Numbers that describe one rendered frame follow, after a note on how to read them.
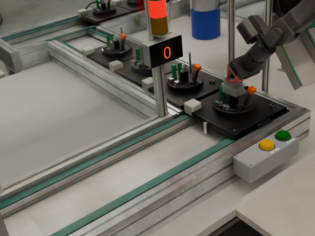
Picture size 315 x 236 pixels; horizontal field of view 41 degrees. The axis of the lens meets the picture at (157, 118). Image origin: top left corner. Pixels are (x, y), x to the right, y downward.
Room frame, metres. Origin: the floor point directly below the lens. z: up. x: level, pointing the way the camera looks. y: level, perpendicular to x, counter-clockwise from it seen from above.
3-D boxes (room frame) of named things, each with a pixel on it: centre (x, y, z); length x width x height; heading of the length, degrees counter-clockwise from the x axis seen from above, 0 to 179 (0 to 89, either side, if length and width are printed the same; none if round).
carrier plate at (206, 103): (1.21, -0.26, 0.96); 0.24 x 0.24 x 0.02; 34
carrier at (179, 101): (1.42, -0.12, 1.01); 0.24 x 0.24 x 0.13; 34
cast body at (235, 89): (1.22, -0.25, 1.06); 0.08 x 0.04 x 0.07; 34
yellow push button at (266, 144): (0.98, -0.31, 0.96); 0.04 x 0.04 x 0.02
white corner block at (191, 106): (1.24, -0.12, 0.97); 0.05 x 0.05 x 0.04; 34
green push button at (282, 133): (1.02, -0.37, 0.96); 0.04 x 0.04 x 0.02
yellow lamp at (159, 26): (1.20, -0.04, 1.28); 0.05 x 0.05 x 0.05
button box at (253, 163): (0.98, -0.31, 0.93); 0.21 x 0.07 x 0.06; 124
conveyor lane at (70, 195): (1.06, 0.00, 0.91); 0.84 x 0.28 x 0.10; 124
